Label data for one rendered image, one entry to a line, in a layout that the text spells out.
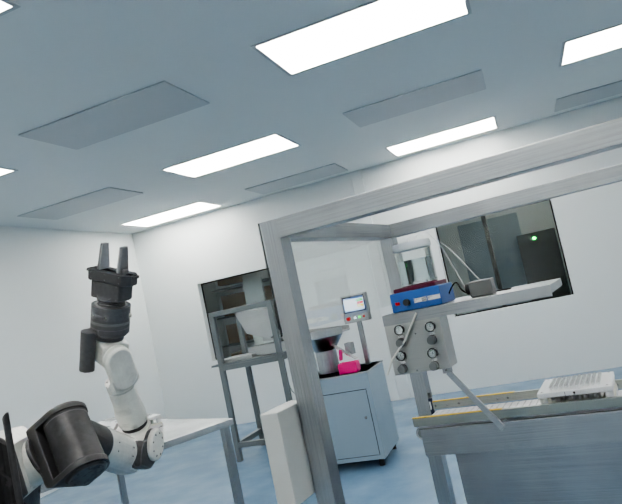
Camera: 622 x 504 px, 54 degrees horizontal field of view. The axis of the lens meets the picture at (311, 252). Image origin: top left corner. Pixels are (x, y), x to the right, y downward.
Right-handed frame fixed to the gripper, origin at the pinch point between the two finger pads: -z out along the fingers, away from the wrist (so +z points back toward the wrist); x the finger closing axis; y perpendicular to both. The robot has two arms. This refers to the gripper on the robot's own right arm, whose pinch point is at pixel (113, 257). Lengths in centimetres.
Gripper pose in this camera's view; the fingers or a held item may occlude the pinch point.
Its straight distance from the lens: 148.0
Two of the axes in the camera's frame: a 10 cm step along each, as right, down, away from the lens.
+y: 3.7, -1.3, 9.2
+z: -1.1, 9.8, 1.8
